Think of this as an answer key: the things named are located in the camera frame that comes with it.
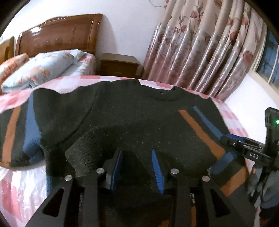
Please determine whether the black striped knit sweater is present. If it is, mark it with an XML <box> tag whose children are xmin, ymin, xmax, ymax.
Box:
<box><xmin>1</xmin><ymin>79</ymin><xmax>255</xmax><ymax>226</ymax></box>

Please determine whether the pink checkered bed sheet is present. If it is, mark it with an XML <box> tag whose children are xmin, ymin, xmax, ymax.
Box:
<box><xmin>1</xmin><ymin>76</ymin><xmax>247</xmax><ymax>226</ymax></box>

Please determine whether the window with metal bars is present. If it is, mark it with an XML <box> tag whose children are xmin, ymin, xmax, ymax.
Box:
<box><xmin>256</xmin><ymin>29</ymin><xmax>279</xmax><ymax>90</ymax></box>

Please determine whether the floral pink beige curtain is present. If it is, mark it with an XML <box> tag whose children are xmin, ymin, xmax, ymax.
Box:
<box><xmin>142</xmin><ymin>0</ymin><xmax>267</xmax><ymax>101</ymax></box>

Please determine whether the dark brown wooden nightstand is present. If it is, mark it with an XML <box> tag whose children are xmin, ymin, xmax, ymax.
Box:
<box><xmin>100</xmin><ymin>53</ymin><xmax>141</xmax><ymax>79</ymax></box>

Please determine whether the light blue floral folded quilt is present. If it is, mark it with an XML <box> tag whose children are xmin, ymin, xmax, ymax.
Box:
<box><xmin>1</xmin><ymin>49</ymin><xmax>96</xmax><ymax>94</ymax></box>

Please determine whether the orange floral pillow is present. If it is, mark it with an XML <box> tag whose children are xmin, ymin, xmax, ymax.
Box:
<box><xmin>0</xmin><ymin>53</ymin><xmax>29</xmax><ymax>85</ymax></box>

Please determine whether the brown wooden headboard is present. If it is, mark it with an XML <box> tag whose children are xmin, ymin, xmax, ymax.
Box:
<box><xmin>15</xmin><ymin>14</ymin><xmax>103</xmax><ymax>57</ymax></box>
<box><xmin>0</xmin><ymin>36</ymin><xmax>15</xmax><ymax>64</ymax></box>

